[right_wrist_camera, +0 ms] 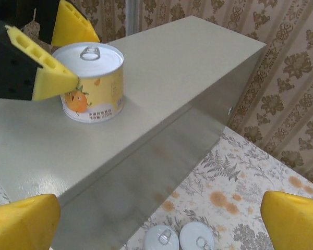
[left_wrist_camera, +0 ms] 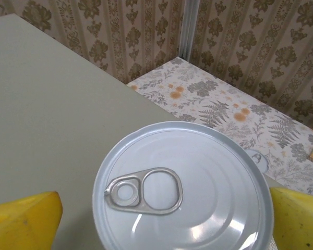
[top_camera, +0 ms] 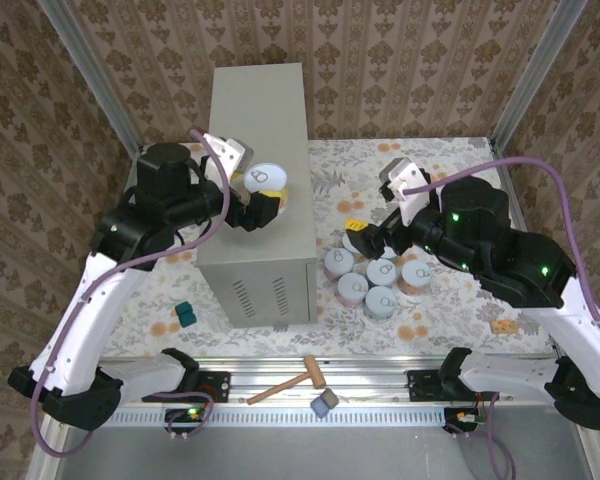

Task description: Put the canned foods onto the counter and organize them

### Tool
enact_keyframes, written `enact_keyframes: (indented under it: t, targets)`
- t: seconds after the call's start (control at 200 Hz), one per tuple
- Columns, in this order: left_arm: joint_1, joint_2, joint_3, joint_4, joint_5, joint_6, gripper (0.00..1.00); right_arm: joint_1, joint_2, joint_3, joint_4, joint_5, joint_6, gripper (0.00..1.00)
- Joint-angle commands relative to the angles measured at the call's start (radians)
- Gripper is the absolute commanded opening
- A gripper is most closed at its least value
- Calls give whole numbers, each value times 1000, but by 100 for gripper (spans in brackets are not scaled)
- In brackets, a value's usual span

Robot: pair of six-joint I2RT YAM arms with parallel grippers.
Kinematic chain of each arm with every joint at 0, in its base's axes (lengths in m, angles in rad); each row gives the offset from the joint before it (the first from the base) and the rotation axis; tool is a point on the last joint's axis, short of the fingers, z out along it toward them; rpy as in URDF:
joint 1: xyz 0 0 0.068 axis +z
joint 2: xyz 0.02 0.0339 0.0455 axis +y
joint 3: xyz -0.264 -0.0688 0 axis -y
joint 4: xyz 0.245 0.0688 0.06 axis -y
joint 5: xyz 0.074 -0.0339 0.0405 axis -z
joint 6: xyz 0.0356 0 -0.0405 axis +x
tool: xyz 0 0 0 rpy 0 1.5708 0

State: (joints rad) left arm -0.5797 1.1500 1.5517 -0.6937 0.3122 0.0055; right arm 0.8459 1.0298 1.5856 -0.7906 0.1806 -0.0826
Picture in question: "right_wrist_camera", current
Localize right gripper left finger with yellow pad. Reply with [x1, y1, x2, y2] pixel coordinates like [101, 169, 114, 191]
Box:
[0, 193, 62, 250]

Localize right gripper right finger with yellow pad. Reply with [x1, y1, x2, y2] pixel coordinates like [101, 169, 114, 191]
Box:
[260, 190, 313, 250]

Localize yellow orange-fruit label can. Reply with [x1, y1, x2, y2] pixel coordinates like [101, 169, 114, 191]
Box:
[52, 43, 125, 123]

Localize blue label tin can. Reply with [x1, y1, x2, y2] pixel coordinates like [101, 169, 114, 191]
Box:
[179, 221, 216, 250]

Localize pink label tin can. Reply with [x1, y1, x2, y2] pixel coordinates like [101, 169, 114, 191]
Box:
[143, 225, 180, 250]

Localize grey metal counter box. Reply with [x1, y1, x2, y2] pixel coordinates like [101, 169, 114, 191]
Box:
[0, 15, 267, 250]

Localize floral tablecloth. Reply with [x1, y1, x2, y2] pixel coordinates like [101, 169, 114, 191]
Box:
[0, 127, 313, 250]

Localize aluminium frame post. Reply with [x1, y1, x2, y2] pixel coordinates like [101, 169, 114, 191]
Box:
[124, 0, 142, 37]

